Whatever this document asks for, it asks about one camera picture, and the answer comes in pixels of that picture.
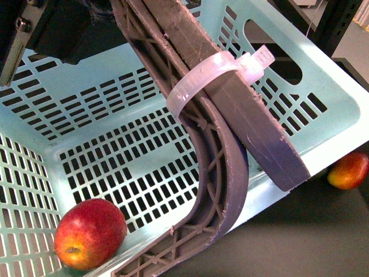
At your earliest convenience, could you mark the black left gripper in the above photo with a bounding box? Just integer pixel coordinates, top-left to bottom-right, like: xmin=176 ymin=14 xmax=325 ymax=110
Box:
xmin=1 ymin=1 xmax=127 ymax=87

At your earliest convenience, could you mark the light blue plastic basket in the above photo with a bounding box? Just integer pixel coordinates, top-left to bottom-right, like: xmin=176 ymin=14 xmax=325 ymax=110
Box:
xmin=1 ymin=1 xmax=368 ymax=276

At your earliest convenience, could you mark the red yellow apple on table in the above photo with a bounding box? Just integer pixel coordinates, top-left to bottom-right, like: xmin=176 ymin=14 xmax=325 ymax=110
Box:
xmin=327 ymin=152 xmax=368 ymax=190

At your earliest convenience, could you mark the white zip tie right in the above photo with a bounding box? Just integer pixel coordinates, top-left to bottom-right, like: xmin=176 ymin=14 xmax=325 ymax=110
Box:
xmin=166 ymin=46 xmax=275 ymax=122

